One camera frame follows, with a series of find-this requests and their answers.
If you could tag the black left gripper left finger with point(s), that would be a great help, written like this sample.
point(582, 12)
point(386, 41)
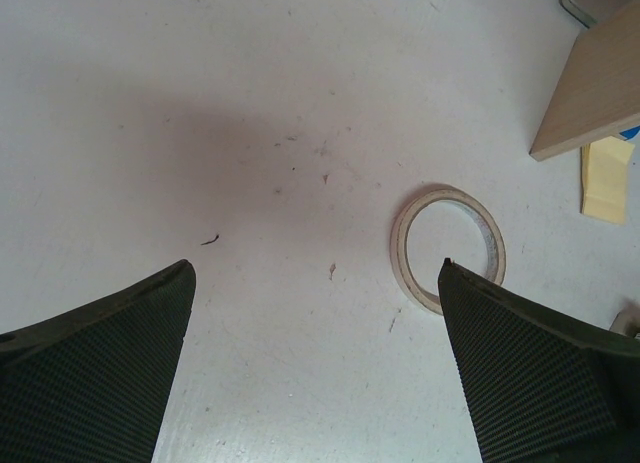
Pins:
point(92, 384)

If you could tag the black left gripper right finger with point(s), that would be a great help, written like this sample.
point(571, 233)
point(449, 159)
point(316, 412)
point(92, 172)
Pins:
point(540, 386)

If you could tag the light wooden bookshelf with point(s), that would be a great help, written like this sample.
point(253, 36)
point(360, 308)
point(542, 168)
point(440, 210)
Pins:
point(597, 94)

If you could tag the beige tape roll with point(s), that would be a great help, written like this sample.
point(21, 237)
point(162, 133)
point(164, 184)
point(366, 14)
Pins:
point(399, 238)

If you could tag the blue eraser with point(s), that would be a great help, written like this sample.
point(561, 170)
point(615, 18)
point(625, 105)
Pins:
point(630, 133)

